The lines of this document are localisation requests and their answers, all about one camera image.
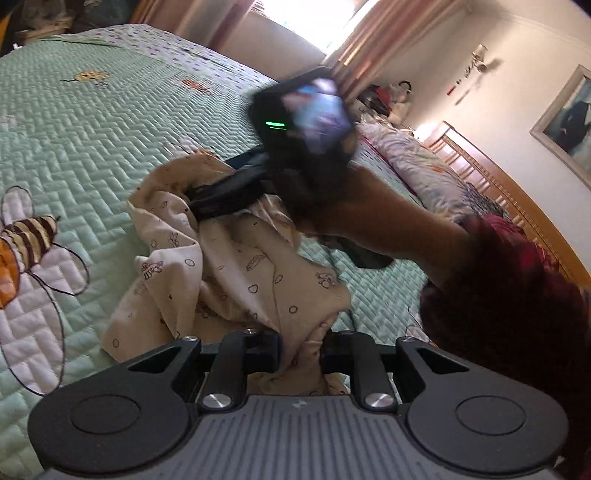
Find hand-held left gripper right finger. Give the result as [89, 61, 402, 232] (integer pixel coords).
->
[321, 330, 472, 411]

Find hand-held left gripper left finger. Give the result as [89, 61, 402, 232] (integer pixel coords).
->
[126, 329, 282, 413]

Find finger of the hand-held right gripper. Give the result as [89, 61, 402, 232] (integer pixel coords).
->
[185, 167, 275, 220]
[224, 148, 269, 171]

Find cream printed pants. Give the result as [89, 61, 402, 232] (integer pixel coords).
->
[102, 148, 354, 398]

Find person's right forearm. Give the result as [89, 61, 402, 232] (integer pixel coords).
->
[379, 178, 591, 467]

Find person's right hand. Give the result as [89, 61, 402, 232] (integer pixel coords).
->
[300, 164, 398, 241]

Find pile of bags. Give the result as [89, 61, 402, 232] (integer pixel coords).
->
[359, 80, 415, 126]

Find window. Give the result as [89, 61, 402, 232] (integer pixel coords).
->
[247, 0, 370, 54]

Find floral pillow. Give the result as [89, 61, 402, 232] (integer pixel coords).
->
[358, 119, 465, 222]

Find green quilted bedspread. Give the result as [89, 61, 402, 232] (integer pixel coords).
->
[0, 23, 435, 480]

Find wooden headboard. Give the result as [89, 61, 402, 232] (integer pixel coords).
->
[422, 121, 591, 289]

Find framed picture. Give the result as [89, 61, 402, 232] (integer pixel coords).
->
[529, 65, 591, 178]

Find wall lamp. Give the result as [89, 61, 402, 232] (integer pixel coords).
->
[470, 44, 505, 73]

